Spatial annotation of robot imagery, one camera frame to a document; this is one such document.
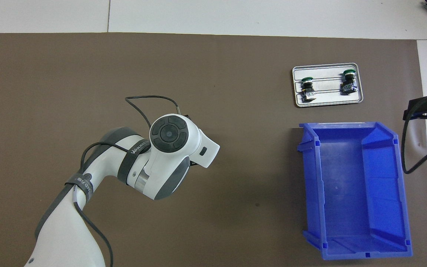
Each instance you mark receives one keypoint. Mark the brown table mat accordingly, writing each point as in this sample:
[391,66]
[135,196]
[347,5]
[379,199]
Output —
[254,167]

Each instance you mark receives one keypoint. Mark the green capped push button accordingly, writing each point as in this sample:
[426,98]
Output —
[348,87]
[307,88]

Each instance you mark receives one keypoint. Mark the grey metal tray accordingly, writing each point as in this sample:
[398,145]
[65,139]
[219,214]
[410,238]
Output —
[328,102]

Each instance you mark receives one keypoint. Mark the blue plastic storage bin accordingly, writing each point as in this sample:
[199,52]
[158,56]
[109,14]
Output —
[347,185]

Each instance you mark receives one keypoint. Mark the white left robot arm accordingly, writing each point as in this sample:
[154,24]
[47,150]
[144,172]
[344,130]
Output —
[169,163]

